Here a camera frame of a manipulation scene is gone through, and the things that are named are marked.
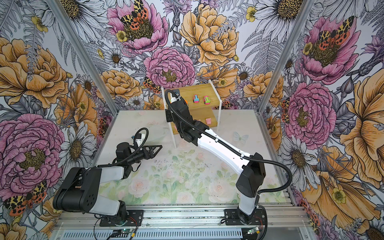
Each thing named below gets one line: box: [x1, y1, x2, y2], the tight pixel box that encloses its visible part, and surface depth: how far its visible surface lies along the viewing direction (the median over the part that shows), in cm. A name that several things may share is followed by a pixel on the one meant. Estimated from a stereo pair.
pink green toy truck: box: [203, 95, 211, 105], surface depth 79 cm
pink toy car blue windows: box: [193, 94, 200, 103], surface depth 80 cm
